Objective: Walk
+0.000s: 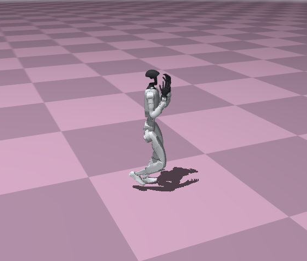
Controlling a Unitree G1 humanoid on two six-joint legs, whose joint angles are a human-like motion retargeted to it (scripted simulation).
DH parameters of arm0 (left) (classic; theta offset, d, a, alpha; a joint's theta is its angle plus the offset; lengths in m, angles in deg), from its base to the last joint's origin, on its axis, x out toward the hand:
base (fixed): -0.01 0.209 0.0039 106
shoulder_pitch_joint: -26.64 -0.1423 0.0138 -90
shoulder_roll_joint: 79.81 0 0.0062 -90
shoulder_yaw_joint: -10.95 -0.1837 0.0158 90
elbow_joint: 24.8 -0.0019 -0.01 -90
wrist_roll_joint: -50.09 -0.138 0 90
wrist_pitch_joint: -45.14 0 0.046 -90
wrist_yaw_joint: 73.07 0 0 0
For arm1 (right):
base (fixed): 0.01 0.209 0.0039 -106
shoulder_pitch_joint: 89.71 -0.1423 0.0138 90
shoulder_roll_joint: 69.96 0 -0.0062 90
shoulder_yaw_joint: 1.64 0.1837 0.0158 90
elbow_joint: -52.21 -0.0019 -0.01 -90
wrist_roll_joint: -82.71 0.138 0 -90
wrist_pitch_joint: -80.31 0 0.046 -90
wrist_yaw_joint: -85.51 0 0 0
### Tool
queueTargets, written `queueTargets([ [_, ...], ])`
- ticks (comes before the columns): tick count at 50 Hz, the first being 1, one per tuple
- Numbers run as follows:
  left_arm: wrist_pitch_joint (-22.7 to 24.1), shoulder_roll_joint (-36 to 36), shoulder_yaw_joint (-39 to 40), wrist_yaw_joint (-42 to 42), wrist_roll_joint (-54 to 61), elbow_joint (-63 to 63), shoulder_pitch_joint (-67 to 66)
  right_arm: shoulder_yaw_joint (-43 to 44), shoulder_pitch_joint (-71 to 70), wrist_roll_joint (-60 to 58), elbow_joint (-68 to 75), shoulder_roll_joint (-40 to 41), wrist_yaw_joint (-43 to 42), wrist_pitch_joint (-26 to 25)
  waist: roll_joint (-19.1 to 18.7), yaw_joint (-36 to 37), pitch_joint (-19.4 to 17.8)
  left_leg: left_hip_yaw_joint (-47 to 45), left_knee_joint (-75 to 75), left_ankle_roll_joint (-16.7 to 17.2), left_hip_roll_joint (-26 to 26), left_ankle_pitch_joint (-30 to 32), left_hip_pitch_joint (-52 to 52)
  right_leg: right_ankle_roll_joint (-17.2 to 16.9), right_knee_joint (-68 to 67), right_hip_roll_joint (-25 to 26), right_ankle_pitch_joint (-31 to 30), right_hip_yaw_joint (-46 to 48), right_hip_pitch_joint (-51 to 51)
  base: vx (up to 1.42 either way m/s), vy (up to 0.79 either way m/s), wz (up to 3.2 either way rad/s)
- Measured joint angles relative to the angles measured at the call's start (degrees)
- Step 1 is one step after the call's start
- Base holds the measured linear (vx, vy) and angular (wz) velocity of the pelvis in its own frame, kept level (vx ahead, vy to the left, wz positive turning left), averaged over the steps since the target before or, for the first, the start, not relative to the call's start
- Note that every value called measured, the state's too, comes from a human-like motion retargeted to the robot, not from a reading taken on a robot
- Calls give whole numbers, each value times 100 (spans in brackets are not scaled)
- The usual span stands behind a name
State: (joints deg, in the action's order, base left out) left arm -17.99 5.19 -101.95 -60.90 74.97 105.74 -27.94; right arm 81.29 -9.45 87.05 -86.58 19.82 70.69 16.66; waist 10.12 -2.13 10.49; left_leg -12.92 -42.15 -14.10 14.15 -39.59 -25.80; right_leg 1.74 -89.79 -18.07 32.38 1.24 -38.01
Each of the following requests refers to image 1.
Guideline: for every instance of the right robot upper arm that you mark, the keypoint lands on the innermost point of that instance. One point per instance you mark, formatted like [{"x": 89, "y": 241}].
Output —
[{"x": 150, "y": 97}]

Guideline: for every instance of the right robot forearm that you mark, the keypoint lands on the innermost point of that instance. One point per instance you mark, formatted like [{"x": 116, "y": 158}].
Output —
[{"x": 160, "y": 107}]

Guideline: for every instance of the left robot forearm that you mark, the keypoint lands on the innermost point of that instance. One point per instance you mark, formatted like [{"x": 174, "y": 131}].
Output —
[{"x": 168, "y": 97}]

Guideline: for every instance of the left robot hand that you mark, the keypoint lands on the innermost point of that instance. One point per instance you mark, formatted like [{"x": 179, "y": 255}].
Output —
[{"x": 168, "y": 79}]

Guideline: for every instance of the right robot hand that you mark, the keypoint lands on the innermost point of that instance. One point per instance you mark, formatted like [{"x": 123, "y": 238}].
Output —
[{"x": 164, "y": 90}]

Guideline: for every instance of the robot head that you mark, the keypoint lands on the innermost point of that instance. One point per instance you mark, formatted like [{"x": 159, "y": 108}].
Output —
[{"x": 153, "y": 75}]

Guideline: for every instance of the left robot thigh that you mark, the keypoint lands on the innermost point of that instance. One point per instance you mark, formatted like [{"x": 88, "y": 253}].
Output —
[{"x": 159, "y": 134}]

